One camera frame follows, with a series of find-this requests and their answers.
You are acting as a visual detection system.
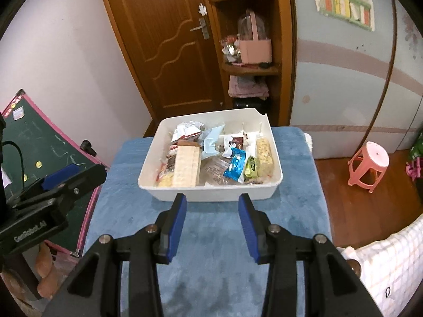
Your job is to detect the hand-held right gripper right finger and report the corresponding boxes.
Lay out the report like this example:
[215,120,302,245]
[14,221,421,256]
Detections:
[238,193,384,317]

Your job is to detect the green chalkboard pink frame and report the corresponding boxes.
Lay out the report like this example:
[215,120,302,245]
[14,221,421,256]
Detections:
[0,89,111,258]

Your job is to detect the checkered blanket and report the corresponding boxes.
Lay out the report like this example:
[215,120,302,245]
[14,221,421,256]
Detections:
[340,215,423,317]

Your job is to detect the pink toy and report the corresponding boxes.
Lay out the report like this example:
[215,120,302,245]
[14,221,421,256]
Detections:
[405,158,423,180]

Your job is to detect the clear bag of round pastries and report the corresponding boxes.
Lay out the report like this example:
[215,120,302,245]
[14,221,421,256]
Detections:
[200,158,232,187]

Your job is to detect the white red crinkled snack packet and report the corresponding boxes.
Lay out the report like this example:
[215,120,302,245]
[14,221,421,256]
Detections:
[171,120,205,142]

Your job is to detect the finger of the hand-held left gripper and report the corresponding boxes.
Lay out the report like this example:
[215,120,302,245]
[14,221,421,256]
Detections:
[10,163,80,205]
[20,164,108,220]

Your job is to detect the blue plush tablecloth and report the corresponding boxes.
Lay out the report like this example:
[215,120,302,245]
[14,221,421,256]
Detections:
[81,125,333,317]

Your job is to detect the pile of foil wrappers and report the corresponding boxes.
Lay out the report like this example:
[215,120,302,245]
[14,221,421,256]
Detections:
[220,35,242,63]

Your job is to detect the shiny blue snack packet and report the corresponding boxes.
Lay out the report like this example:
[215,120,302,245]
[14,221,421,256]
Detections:
[223,148,248,183]

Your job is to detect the wooden corner shelf unit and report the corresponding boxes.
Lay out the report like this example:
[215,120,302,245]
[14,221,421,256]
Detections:
[201,0,296,128]

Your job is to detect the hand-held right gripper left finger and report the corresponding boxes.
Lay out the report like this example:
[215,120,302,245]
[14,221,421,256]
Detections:
[43,193,188,317]

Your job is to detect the green bag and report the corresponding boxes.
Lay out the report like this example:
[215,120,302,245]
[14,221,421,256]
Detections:
[409,137,423,159]

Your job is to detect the large white blue packet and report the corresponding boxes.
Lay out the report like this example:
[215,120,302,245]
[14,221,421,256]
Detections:
[201,124,227,161]

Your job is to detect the black chalkboard knob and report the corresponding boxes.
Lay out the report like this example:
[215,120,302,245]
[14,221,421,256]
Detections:
[80,139,98,157]

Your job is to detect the brown wooden door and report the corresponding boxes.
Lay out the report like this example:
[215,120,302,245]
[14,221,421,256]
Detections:
[96,0,225,129]

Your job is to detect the metal door handle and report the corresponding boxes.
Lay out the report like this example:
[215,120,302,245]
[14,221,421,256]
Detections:
[190,17,211,40]

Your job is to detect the pink plastic stool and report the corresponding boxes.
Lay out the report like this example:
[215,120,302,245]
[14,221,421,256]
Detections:
[347,141,390,194]

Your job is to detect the black cable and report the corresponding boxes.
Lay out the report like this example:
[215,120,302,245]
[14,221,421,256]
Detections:
[2,140,27,182]

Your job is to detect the green snack packet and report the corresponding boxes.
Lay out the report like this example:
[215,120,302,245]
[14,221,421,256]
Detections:
[244,156,259,177]

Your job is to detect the person's left hand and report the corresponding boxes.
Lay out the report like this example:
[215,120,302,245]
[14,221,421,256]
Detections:
[35,242,69,300]

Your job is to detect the white plastic storage box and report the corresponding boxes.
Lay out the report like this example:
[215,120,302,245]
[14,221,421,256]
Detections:
[138,107,284,203]

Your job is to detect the orange white snack packet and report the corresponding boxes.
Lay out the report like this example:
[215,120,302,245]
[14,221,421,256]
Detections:
[221,134,249,159]

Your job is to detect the beige wafer packet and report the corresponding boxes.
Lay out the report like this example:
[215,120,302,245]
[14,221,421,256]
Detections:
[173,144,202,187]

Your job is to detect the wall poster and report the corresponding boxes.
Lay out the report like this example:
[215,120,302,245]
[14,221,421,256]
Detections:
[309,0,375,32]

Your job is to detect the folded pink towels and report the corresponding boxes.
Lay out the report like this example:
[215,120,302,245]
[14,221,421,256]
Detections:
[228,75,270,99]

